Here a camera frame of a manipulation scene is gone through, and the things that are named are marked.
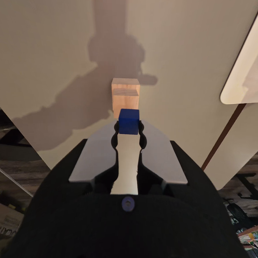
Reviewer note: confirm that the white rounded table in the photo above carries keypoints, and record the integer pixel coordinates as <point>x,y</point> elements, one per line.
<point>241,70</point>

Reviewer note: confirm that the blue wooden cube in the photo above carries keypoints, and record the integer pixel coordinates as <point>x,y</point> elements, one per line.
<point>129,122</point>

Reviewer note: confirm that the brown table leg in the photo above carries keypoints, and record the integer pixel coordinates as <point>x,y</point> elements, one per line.
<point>223,137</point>

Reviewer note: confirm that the black metal frame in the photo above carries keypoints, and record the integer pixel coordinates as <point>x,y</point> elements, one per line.
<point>247,185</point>

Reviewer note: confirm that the cardboard box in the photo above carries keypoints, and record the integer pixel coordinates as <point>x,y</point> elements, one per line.
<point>9,219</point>

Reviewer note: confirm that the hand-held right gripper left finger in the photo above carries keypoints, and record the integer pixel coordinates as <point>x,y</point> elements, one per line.
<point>94,155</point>

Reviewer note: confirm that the natural wooden cube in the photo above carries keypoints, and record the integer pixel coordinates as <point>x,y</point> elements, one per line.
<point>125,83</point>
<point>126,104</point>

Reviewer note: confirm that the colourful printed papers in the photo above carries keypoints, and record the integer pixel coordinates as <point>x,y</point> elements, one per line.
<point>249,237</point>

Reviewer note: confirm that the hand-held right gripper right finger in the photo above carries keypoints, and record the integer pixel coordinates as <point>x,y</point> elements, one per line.
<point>161,155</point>

